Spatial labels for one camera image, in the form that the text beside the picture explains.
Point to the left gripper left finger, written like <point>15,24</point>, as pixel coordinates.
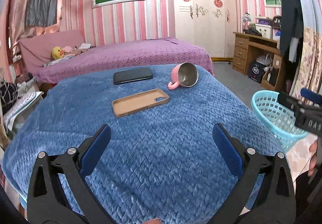
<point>47,202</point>

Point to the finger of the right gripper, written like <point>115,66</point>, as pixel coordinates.
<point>293,104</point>
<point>311,96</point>

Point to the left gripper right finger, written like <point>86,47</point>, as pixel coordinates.
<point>264,192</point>

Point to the light blue trash basket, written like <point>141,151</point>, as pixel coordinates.
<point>277,118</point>

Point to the person's right hand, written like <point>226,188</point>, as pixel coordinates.
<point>313,160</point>

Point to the floral beige curtain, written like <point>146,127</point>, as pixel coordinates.
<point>309,74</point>

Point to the black box under desk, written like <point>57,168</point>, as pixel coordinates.
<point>256,71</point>

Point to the dark hanging jacket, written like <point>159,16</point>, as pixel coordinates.
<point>291,28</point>

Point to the wooden desk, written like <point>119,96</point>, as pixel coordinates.
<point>250,48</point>

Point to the white storage box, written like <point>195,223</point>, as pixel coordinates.
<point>265,30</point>

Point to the dotted cloth covered stand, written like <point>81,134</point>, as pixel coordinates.
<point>26,101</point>

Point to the desk lamp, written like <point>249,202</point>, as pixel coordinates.
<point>246,19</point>

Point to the blue quilted blanket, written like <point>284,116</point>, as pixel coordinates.
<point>161,162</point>

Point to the black white patterned bag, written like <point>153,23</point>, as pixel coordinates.
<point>9,95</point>

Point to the pink steel mug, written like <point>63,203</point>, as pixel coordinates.
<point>183,75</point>

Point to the tan phone case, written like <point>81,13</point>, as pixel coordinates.
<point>139,102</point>

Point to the black phone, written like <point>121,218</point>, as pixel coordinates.
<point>132,75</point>

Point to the white wardrobe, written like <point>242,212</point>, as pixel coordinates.
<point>210,24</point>

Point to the purple dotted bed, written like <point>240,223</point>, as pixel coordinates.
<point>128,54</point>

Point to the yellow duck plush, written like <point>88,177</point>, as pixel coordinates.
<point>57,53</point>

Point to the pink sofa headboard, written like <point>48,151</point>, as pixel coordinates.
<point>37,50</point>

